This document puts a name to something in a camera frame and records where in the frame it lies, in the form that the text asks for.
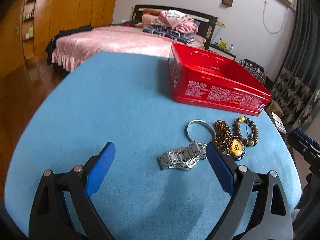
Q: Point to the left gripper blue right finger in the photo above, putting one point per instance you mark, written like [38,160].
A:
[220,168]

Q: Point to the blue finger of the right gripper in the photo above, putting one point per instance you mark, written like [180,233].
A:
[305,137]
[309,152]

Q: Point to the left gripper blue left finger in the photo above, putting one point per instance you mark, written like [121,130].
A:
[97,168]

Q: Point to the silver bangle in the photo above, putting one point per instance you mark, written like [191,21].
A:
[199,131]

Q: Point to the silver metal watch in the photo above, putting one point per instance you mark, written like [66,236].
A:
[183,158]

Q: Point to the small wooden stool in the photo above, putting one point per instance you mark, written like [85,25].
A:
[275,113]

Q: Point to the dark patterned curtain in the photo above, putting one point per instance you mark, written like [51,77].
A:
[296,88]

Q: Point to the blue table cloth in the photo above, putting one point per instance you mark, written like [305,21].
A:
[124,99]

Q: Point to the plaid bag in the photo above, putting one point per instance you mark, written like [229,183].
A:
[256,70]

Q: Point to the red metal tin box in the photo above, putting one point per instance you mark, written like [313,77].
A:
[203,78]

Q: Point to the white bottle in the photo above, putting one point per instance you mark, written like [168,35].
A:
[230,49]

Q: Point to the yellow pikachu toy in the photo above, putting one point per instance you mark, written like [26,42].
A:
[223,44]

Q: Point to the dark nightstand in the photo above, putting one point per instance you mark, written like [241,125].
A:
[222,52]

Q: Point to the bed with pink cover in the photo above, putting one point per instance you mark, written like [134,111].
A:
[70,48]

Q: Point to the pile of folded clothes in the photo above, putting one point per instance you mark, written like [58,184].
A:
[171,24]

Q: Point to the wooden wardrobe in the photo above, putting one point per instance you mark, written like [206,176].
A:
[28,25]

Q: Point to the brown bead necklace yellow pendant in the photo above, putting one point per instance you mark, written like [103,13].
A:
[227,142]

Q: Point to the right wall lamp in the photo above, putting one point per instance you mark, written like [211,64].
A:
[227,3]

